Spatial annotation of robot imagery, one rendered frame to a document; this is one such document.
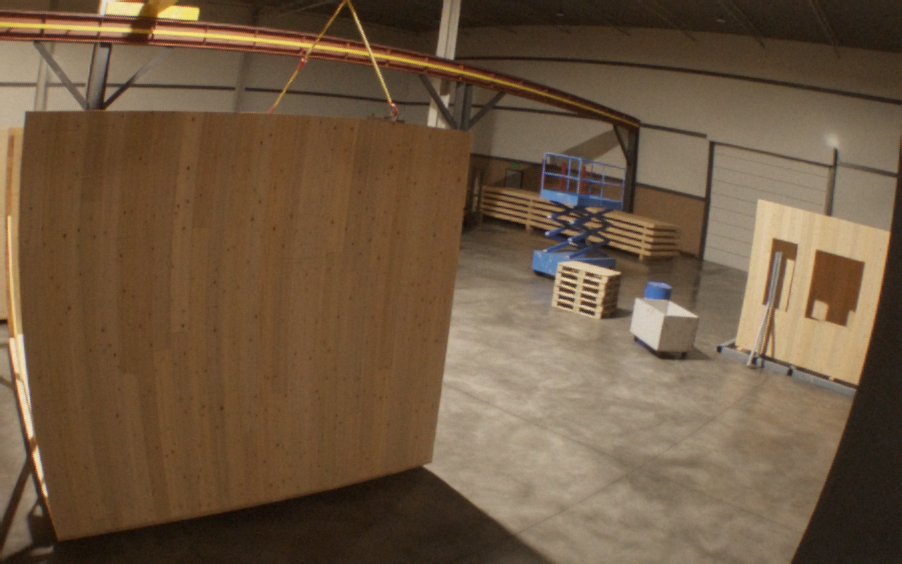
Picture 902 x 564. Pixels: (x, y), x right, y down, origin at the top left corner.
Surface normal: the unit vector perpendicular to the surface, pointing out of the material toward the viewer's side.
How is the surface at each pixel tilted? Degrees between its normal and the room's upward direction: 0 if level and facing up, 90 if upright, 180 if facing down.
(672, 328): 90
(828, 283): 90
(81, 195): 90
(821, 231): 90
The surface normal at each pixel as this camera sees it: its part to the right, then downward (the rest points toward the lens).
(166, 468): 0.68, 0.23
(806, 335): -0.73, 0.07
